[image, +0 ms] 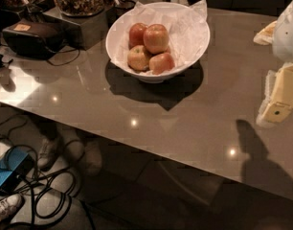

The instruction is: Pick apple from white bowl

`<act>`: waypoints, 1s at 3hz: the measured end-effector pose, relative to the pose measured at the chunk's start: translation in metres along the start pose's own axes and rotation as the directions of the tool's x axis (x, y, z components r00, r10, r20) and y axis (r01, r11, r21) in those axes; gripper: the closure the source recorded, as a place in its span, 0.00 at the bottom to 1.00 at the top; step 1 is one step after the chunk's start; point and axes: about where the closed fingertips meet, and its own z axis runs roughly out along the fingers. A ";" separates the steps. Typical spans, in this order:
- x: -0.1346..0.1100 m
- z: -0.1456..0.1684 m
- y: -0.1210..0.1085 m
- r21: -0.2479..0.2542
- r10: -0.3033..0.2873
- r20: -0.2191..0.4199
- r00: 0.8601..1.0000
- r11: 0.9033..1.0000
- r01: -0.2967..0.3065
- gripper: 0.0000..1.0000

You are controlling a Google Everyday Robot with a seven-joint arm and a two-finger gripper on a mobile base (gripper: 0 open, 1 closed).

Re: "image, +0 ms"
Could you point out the dark grey display box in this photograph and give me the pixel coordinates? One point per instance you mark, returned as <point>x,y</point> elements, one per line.
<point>80,32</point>

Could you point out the black VR headset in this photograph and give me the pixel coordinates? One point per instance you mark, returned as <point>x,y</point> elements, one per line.
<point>39,40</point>

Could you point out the top red apple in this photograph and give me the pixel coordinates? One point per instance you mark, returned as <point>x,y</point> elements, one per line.
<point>156,38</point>

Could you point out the blue box on floor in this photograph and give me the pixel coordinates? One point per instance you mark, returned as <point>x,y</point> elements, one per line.
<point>14,164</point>

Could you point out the white ceramic bowl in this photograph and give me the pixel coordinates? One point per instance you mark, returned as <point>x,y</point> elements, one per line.
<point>197,45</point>

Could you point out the white sneaker bottom left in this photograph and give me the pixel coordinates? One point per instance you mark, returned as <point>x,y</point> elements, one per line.
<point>10,205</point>

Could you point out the red apple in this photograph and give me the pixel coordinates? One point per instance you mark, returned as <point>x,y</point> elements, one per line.
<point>136,34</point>
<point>161,63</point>
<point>156,38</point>

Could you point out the back left red apple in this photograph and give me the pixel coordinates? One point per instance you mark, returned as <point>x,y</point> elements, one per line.
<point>136,34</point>

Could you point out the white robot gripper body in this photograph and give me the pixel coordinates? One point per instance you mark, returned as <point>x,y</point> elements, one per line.
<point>287,37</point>

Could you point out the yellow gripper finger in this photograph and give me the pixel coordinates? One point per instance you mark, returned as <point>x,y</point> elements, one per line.
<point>278,102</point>
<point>265,36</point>

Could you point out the front right red apple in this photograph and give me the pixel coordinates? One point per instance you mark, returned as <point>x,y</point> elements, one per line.
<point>161,63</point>

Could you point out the front left yellowish apple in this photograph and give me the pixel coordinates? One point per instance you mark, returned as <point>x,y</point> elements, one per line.
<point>138,58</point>

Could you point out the white paper bowl liner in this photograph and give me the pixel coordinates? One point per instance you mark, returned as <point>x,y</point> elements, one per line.
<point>184,35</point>

